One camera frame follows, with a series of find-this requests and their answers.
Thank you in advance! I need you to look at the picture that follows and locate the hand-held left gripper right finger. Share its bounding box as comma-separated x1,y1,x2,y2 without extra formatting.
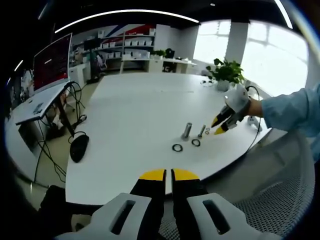
170,168,283,240

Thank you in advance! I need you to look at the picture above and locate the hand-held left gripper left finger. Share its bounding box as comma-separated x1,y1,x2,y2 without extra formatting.
53,168,167,240

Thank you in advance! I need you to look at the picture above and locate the large threaded steel stud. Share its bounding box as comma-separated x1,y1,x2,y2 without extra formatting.
181,121,194,142

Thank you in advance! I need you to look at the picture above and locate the person's right hand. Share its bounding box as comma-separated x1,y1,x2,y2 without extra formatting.
246,98,264,118

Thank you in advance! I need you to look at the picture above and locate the white hand controller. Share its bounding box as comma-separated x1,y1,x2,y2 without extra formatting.
247,115,264,133

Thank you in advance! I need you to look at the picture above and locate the green potted plant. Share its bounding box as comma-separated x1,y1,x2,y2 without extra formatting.
205,57,248,92

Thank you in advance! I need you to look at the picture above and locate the white counter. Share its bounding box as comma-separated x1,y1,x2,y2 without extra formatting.
149,57,199,75

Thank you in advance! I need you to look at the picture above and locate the grey mesh office chair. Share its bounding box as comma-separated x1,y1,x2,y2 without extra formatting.
159,127,316,238

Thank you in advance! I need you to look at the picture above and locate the black computer mouse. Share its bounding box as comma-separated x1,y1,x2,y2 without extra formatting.
69,133,90,164

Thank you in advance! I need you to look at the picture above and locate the small green plant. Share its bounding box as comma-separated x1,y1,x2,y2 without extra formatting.
150,49,167,60

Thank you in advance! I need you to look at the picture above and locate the black chair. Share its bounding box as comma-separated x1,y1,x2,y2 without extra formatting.
36,184,102,234

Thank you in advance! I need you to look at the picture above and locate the shelving unit with white bins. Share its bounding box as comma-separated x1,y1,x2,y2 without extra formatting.
99,27,157,74

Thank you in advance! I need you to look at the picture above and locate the long ceiling light strip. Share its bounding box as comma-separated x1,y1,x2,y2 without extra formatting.
54,9,201,34

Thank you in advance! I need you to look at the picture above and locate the white monitor desk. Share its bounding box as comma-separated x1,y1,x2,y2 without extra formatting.
14,81,76,126

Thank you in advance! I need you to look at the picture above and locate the white-framed computer monitor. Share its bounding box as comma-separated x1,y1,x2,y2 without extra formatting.
32,32,74,93

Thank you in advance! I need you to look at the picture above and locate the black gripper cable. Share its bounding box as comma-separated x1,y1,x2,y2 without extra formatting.
244,85,262,154

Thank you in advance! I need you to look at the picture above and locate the black desk cable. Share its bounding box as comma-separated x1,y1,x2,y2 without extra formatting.
33,138,69,187
66,81,88,125

